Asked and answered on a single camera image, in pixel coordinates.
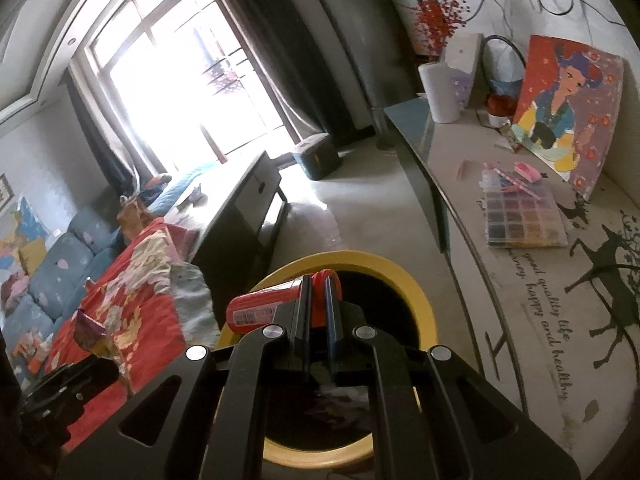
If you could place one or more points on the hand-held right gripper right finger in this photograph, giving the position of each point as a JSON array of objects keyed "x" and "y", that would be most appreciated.
[{"x": 329, "y": 320}]

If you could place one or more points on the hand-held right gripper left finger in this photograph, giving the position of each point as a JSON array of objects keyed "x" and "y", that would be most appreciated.
[{"x": 305, "y": 320}]

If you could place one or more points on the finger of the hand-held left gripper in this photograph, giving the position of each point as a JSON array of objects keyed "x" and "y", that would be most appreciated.
[{"x": 70, "y": 395}]

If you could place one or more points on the red plastic bottle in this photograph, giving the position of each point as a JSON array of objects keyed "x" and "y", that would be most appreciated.
[{"x": 265, "y": 310}]

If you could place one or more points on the purple snack wrapper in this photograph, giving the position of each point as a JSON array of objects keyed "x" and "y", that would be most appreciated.
[{"x": 90, "y": 332}]

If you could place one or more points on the yellow rimmed trash bin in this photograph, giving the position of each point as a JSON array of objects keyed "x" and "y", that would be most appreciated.
[{"x": 390, "y": 270}]

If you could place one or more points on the orange patterned cloth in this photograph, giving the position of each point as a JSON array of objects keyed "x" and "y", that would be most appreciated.
[{"x": 31, "y": 350}]

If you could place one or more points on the red floral blanket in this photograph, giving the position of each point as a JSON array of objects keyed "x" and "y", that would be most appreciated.
[{"x": 150, "y": 320}]

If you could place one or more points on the red drink can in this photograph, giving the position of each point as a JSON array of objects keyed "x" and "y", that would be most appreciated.
[{"x": 89, "y": 284}]

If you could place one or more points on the pile of plush toys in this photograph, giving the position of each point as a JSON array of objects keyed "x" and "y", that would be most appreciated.
[{"x": 14, "y": 290}]

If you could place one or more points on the blue patterned sofa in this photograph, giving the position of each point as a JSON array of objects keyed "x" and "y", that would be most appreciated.
[{"x": 65, "y": 255}]

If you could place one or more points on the grey coffee table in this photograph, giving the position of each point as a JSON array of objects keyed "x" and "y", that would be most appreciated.
[{"x": 235, "y": 195}]

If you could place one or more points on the yellow cushion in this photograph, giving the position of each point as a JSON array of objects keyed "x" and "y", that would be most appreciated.
[{"x": 32, "y": 256}]

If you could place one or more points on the blue square stool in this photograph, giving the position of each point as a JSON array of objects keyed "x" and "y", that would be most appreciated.
[{"x": 316, "y": 157}]

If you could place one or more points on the deer print table mat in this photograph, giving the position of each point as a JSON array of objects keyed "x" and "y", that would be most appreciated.
[{"x": 500, "y": 285}]

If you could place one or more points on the country map poster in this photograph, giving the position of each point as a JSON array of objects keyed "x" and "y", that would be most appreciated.
[{"x": 22, "y": 225}]

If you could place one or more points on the orange bag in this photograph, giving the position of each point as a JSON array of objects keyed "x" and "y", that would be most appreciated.
[{"x": 132, "y": 215}]

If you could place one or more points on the glass topped tv cabinet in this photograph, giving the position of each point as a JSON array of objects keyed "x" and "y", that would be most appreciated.
[{"x": 415, "y": 135}]

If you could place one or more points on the framed calligraphy poster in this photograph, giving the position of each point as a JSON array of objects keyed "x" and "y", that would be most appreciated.
[{"x": 4, "y": 192}]

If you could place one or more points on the clear bead organizer box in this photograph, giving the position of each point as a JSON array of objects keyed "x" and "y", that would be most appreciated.
[{"x": 525, "y": 210}]

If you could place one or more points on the pink pen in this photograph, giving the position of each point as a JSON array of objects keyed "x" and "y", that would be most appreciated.
[{"x": 515, "y": 180}]

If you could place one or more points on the small pink box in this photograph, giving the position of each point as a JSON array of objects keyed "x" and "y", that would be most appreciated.
[{"x": 529, "y": 171}]

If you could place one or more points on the white ribbed vase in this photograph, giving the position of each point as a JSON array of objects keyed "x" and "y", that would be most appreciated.
[{"x": 439, "y": 92}]

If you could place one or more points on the small floral box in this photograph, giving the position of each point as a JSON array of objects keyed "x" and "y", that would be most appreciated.
[{"x": 514, "y": 139}]

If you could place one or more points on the hanging laundry outside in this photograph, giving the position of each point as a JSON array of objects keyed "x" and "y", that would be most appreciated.
[{"x": 222, "y": 74}]

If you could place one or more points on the grey standing air conditioner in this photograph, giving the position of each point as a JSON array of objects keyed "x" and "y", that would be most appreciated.
[{"x": 360, "y": 60}]

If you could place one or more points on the short grey curtain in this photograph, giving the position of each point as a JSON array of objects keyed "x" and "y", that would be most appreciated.
[{"x": 102, "y": 135}]

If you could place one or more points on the small red ornament white pot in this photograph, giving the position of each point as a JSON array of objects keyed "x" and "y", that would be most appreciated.
[{"x": 499, "y": 110}]

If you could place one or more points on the long grey curtain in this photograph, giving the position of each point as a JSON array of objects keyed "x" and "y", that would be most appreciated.
[{"x": 280, "y": 45}]

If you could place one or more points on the large framed glass window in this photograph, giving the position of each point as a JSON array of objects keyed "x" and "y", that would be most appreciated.
[{"x": 175, "y": 70}]

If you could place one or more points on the white and purple box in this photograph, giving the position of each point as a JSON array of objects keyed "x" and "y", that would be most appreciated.
[{"x": 465, "y": 65}]

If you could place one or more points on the colourful figure painting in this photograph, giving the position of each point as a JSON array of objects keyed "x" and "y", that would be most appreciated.
[{"x": 565, "y": 110}]

